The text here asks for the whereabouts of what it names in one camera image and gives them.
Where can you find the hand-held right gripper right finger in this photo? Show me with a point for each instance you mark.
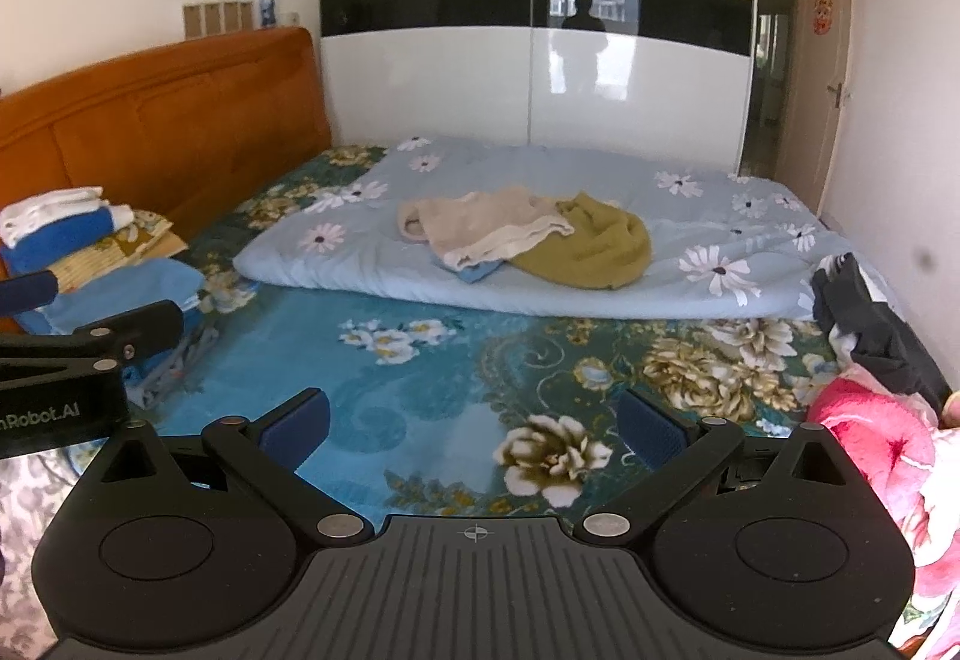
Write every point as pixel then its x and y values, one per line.
pixel 651 427

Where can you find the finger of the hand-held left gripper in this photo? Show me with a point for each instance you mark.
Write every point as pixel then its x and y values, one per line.
pixel 139 326
pixel 30 292

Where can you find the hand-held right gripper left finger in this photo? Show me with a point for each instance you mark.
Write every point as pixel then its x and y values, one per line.
pixel 300 424

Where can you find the beige fuzzy sweater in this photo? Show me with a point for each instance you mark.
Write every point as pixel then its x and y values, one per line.
pixel 487 217

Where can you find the light blue folded garment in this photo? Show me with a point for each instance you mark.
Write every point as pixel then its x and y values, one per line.
pixel 127 292

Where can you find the blue fleece garment white cuff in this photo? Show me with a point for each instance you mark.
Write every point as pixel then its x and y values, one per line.
pixel 60 240

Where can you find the bear printed pillow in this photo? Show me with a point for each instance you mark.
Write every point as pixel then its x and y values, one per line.
pixel 112 259

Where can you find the white knit garment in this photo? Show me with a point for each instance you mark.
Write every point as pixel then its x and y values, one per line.
pixel 52 206

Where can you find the teal floral bed sheet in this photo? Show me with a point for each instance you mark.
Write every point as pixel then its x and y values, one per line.
pixel 420 367

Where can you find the olive green sweater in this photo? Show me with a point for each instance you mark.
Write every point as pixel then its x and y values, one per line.
pixel 592 247

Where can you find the light blue daisy quilt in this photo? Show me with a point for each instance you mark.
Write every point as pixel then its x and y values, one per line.
pixel 675 232

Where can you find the orange wooden headboard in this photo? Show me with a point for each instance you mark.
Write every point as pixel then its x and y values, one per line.
pixel 187 120

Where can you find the light blue crumpled garment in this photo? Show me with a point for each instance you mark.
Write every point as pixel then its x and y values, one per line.
pixel 476 271

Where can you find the black garment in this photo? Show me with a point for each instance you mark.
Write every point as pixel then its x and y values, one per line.
pixel 885 337

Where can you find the blue white bottle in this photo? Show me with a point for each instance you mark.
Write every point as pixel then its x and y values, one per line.
pixel 267 11

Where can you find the beige room door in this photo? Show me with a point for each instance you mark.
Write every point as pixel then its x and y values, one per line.
pixel 814 127

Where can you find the white glossy wardrobe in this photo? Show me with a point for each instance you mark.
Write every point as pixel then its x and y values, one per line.
pixel 420 90

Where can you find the red door sticker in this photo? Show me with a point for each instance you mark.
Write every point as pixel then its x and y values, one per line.
pixel 823 13

